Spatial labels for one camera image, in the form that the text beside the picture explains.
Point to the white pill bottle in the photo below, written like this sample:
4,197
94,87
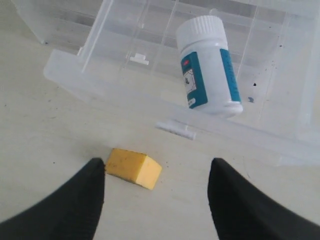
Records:
206,66

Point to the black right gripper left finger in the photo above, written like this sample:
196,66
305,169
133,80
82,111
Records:
72,212

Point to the clear drawer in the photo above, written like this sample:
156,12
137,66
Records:
130,60

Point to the yellow wedge block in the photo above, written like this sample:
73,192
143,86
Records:
134,167

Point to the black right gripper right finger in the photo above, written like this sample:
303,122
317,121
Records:
240,211

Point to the white plastic drawer cabinet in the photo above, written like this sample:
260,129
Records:
68,22

